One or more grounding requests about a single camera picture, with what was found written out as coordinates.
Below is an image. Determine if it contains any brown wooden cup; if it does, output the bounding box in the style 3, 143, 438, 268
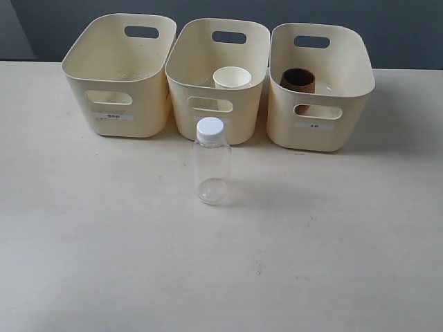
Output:
280, 68, 315, 93

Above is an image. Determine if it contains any white paper cup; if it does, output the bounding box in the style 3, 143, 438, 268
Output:
207, 66, 253, 112

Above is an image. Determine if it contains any right cream plastic bin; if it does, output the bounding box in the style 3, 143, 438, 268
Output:
266, 23, 375, 152

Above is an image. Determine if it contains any left cream plastic bin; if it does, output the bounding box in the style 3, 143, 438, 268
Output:
62, 13, 177, 138

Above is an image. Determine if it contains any clear plastic bottle white cap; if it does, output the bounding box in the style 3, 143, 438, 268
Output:
192, 117, 231, 205

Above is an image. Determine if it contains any middle cream plastic bin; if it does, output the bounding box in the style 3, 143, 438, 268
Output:
165, 18, 271, 145

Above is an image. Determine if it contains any cream plastic bin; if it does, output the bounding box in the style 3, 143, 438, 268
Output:
266, 23, 375, 152
165, 18, 271, 145
62, 13, 177, 138

